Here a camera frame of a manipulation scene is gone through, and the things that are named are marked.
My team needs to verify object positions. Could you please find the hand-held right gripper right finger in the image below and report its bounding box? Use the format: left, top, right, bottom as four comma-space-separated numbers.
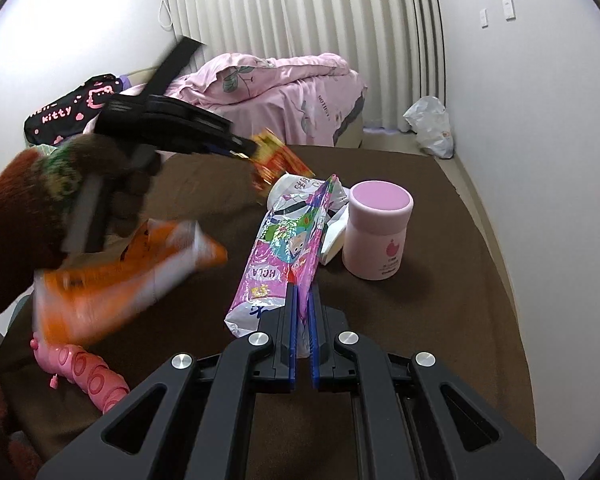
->
307, 282, 566, 480

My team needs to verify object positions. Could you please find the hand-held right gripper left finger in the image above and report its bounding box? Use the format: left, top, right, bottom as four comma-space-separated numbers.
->
35, 282, 298, 480

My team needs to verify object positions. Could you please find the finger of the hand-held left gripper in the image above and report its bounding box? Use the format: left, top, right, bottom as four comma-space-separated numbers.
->
207, 130, 258, 159

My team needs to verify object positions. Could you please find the red yellow snack wrapper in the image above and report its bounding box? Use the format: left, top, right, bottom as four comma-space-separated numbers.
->
250, 127, 311, 193

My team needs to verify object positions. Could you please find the pink printed snack bag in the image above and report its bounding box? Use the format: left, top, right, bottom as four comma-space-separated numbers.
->
224, 174, 351, 358

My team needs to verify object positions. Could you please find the orange white snack bag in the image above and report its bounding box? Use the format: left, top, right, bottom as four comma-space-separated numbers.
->
32, 220, 229, 346

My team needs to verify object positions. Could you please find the person's left hand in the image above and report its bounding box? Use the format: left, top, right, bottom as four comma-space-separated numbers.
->
105, 169, 153, 237

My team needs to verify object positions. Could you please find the pink floral quilt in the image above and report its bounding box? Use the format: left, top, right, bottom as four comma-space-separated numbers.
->
165, 52, 368, 146

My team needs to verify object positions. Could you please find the black printed cloth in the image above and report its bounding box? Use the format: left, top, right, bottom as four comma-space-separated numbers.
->
24, 74, 126, 147

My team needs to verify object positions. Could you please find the beige bed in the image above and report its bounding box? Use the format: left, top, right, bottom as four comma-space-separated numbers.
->
332, 90, 368, 148

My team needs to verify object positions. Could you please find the pink cylindrical container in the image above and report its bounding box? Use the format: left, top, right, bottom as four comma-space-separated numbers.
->
341, 180, 414, 281

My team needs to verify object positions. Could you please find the white pleated curtain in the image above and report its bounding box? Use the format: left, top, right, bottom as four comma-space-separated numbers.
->
165, 0, 448, 133

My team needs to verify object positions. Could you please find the white plastic bag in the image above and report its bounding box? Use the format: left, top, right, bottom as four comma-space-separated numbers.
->
403, 96, 454, 159

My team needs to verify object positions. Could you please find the pink plastic toy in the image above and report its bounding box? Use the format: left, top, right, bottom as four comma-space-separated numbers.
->
29, 337, 131, 415

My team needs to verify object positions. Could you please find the person's fuzzy brown clothing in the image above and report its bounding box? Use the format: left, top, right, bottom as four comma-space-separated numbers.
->
0, 390, 41, 480

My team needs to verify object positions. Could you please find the white cable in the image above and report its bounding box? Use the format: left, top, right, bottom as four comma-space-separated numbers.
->
158, 0, 176, 33

